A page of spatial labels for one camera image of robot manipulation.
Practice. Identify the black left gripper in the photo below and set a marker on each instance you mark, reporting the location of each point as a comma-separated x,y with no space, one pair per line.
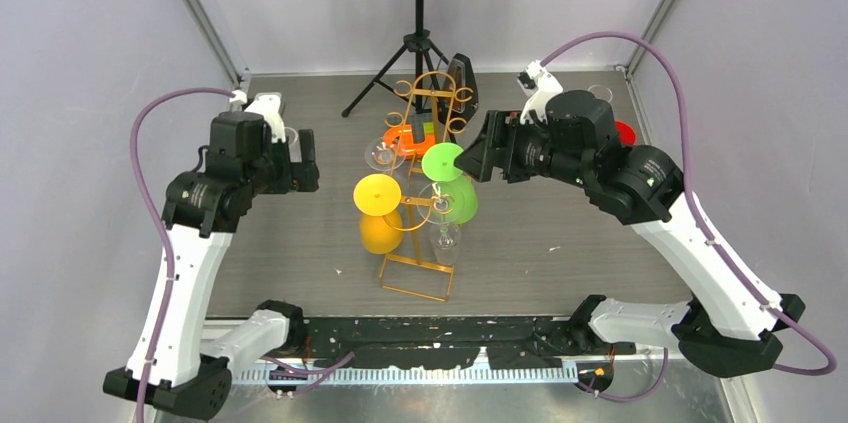
297,176

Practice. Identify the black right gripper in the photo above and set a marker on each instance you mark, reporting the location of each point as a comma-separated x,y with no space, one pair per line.
502,128

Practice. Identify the clear wine glass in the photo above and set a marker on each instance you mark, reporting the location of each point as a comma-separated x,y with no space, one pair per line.
442,212
291,136
383,156

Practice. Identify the green silicone wine glass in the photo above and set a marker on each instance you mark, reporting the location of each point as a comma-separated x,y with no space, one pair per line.
438,166

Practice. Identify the gold wire wine glass rack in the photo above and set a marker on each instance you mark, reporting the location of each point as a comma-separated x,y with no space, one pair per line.
426,96

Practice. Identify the clear tall flute glass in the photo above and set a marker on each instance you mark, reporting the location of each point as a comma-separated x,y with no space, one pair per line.
601,92

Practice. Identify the red silicone wine glass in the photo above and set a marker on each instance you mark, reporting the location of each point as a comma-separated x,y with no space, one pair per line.
627,134

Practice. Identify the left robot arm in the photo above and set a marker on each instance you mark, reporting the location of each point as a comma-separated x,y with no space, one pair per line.
170,368

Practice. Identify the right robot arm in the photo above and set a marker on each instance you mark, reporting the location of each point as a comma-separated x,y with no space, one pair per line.
721,329

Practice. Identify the clear wine glass front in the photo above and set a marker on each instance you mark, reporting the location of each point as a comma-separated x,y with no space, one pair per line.
442,212

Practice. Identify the yellow silicone wine glass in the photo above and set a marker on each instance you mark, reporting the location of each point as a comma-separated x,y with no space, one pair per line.
377,197

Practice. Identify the black metronome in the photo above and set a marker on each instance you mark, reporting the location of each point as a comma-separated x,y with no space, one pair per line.
462,82

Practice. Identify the orange toy block piece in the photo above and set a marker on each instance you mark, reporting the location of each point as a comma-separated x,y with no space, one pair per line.
416,138

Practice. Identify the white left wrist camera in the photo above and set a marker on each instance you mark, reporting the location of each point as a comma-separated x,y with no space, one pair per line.
268,105

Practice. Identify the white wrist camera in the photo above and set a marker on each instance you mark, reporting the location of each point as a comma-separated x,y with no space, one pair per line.
268,105
539,86

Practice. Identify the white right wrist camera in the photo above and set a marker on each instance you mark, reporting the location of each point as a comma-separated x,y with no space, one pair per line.
539,86

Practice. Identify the black taped front rail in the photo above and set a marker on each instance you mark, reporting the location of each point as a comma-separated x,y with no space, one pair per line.
442,343

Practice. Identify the white slotted cable duct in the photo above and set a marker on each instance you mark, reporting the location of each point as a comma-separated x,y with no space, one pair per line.
478,373

